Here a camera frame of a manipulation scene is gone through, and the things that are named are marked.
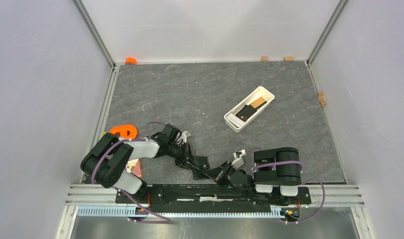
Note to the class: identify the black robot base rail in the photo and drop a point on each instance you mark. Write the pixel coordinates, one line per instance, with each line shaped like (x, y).
(210, 198)

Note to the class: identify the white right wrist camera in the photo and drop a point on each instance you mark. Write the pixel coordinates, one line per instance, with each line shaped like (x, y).
(238, 159)

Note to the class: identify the orange round cap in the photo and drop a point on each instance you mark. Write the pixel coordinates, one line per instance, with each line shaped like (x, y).
(130, 61)

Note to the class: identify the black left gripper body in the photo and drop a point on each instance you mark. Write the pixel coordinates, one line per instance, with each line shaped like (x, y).
(178, 152)

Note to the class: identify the white slotted cable duct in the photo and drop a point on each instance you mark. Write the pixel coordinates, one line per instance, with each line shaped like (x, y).
(136, 212)

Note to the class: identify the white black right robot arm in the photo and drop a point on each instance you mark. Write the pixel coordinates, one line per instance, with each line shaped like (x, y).
(274, 170)

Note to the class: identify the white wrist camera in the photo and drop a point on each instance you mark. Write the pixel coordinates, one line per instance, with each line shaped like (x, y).
(184, 137)
(238, 159)

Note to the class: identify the tan card in tray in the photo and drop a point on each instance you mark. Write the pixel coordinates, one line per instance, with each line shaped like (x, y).
(258, 103)

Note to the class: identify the black card holder wallet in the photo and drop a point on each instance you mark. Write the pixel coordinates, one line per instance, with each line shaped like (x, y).
(198, 174)

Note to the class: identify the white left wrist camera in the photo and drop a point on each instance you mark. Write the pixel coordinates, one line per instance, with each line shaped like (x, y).
(184, 137)

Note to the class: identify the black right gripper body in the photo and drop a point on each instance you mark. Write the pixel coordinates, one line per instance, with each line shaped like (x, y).
(231, 171)

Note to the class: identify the black card in tray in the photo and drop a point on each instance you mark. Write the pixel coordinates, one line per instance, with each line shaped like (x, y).
(245, 113)

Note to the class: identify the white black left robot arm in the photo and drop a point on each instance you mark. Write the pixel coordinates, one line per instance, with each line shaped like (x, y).
(106, 162)

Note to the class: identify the pink playing card box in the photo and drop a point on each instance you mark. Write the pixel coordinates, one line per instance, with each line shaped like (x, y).
(134, 167)

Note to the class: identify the wooden curved block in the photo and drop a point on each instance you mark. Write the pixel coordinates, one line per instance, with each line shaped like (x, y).
(321, 99)

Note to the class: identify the wooden block right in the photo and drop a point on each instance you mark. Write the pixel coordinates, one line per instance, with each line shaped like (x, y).
(288, 58)

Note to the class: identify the white card tray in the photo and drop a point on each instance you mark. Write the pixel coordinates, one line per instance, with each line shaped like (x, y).
(238, 125)

